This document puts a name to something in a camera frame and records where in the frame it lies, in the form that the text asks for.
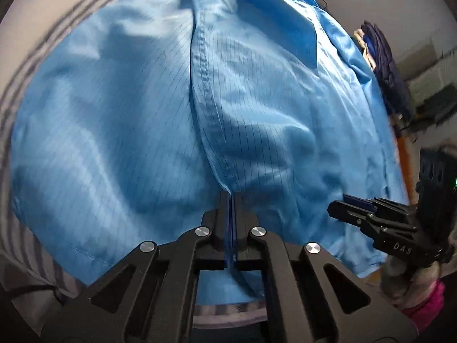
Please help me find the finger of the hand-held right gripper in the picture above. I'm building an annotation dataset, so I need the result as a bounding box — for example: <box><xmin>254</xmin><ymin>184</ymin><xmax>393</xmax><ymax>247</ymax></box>
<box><xmin>342</xmin><ymin>193</ymin><xmax>418</xmax><ymax>222</ymax></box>
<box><xmin>328</xmin><ymin>200</ymin><xmax>418</xmax><ymax>238</ymax></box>

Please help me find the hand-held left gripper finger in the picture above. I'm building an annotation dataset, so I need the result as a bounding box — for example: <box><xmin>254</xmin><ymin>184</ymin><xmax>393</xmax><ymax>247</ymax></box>
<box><xmin>233</xmin><ymin>192</ymin><xmax>419</xmax><ymax>343</ymax></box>
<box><xmin>41</xmin><ymin>191</ymin><xmax>232</xmax><ymax>343</ymax></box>

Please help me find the blue work coat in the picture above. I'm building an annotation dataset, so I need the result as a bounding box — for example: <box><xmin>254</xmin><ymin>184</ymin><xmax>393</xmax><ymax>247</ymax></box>
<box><xmin>10</xmin><ymin>0</ymin><xmax>409</xmax><ymax>306</ymax></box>

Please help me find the person's right forearm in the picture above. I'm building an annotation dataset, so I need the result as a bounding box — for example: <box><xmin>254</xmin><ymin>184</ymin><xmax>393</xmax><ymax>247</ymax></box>
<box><xmin>400</xmin><ymin>280</ymin><xmax>448</xmax><ymax>334</ymax></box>

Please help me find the person's right hand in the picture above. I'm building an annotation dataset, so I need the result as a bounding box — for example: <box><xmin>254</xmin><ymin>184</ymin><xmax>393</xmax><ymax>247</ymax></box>
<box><xmin>380</xmin><ymin>250</ymin><xmax>447</xmax><ymax>308</ymax></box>

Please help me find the dark cloth on rack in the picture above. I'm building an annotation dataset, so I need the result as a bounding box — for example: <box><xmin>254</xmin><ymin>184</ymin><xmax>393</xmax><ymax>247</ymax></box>
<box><xmin>410</xmin><ymin>84</ymin><xmax>457</xmax><ymax>134</ymax></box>

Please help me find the navy blue garment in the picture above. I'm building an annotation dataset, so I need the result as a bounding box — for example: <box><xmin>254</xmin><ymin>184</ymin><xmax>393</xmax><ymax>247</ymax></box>
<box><xmin>360</xmin><ymin>21</ymin><xmax>415</xmax><ymax>124</ymax></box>

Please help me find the white folded cloth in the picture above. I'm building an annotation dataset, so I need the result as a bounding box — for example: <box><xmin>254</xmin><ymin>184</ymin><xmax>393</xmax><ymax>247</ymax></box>
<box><xmin>353</xmin><ymin>29</ymin><xmax>376</xmax><ymax>73</ymax></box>

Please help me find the striped bed sheet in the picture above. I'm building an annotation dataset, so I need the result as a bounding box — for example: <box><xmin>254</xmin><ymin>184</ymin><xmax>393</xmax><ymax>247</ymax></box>
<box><xmin>0</xmin><ymin>0</ymin><xmax>272</xmax><ymax>329</ymax></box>

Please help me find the orange wooden bed frame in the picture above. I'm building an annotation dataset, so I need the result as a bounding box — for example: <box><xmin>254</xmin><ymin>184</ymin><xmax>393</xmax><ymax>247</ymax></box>
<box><xmin>391</xmin><ymin>114</ymin><xmax>413</xmax><ymax>202</ymax></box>

